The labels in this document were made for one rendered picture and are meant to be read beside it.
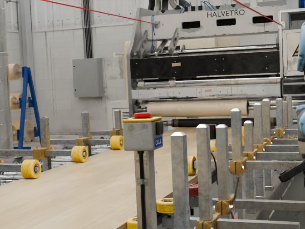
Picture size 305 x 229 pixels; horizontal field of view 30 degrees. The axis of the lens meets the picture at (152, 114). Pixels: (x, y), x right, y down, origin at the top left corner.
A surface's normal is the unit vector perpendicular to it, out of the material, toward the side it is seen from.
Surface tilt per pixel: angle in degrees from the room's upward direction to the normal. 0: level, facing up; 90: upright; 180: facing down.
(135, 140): 90
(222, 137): 90
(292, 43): 90
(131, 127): 90
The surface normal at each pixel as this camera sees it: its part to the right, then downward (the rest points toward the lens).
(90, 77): -0.41, 0.07
